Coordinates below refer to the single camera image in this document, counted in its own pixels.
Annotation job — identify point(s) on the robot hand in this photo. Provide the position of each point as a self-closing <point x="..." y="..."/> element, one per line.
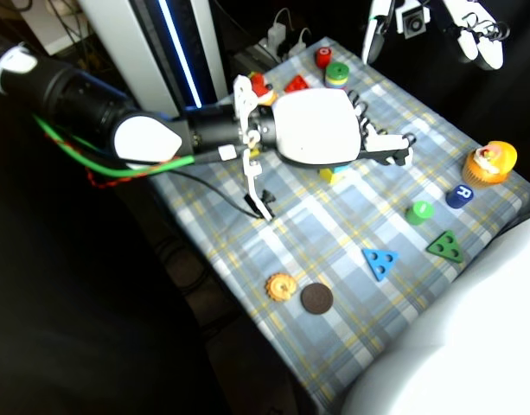
<point x="485" y="47"/>
<point x="316" y="125"/>

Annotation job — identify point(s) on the teal cube letter K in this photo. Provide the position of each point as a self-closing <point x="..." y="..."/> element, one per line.
<point x="340" y="168"/>

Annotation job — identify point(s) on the red triangle block three holes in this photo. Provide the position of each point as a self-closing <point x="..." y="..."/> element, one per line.
<point x="297" y="85"/>

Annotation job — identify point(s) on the yellow cube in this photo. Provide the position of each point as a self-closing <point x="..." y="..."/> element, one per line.
<point x="328" y="175"/>

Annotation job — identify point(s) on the stacked coloured rings toy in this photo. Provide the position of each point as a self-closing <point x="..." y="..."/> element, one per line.
<point x="336" y="75"/>

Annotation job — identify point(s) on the strawberry toy cupcake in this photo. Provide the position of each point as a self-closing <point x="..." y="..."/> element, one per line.
<point x="264" y="93"/>

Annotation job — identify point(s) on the red cylinder block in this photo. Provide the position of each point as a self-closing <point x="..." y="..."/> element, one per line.
<point x="323" y="57"/>

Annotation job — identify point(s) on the white power strip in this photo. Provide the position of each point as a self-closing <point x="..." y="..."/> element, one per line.
<point x="282" y="45"/>

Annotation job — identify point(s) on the blue plaid tablecloth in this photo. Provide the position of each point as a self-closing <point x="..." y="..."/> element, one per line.
<point x="333" y="225"/>

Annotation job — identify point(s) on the orange toy cupcake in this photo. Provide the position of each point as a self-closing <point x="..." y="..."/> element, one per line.
<point x="489" y="166"/>

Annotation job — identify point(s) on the green cylinder with dash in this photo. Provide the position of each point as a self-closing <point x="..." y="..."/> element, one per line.
<point x="420" y="213"/>

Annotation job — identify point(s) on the blue triangle block three holes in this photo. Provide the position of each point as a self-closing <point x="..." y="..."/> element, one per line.
<point x="379" y="263"/>

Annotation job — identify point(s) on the blue cylinder letter R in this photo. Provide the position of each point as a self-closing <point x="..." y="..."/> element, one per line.
<point x="459" y="198"/>

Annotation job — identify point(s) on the swirled butter cookie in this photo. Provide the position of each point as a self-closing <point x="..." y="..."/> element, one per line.
<point x="281" y="287"/>

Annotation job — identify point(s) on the brown chocolate cookie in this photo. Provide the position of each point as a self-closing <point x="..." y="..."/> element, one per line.
<point x="317" y="298"/>

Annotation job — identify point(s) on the green triangle block three holes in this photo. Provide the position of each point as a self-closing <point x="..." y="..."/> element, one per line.
<point x="447" y="248"/>

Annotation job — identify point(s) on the white robot column blue light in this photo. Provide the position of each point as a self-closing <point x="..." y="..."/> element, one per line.
<point x="139" y="47"/>

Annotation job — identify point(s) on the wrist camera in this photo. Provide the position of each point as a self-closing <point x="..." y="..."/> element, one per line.
<point x="413" y="19"/>

